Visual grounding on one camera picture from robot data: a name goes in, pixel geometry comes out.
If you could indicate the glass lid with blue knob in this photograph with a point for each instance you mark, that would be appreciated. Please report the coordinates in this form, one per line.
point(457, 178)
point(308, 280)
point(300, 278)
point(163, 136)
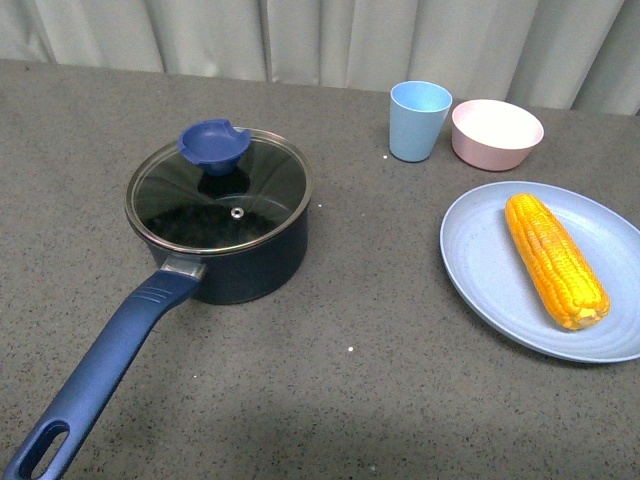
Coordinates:
point(219, 189)

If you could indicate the yellow corn cob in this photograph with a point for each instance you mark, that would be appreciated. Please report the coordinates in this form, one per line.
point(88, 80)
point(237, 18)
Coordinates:
point(568, 288)

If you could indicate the dark blue saucepan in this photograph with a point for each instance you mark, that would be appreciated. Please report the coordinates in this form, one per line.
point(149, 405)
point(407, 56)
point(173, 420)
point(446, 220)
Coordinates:
point(225, 279)

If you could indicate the light blue cup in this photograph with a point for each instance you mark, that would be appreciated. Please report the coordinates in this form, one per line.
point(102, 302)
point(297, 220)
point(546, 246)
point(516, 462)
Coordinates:
point(418, 110)

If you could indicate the light blue plate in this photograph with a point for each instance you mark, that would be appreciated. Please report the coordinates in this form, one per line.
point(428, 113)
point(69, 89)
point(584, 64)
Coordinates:
point(484, 266)

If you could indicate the pink bowl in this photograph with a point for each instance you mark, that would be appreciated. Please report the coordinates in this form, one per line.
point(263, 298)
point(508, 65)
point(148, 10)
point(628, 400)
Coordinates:
point(494, 135)

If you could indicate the grey white curtain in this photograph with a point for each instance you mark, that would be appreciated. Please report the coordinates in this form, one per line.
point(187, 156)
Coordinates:
point(582, 55)

